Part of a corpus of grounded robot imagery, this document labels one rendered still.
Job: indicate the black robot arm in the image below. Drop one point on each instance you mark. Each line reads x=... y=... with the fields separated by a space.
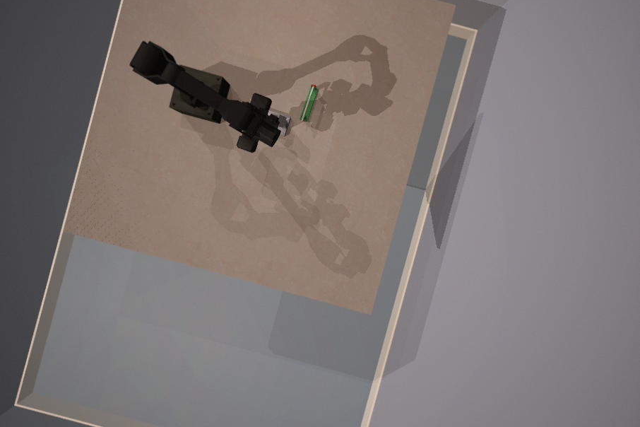
x=156 y=65

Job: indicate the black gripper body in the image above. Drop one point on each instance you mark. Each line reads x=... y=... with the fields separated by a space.
x=262 y=103

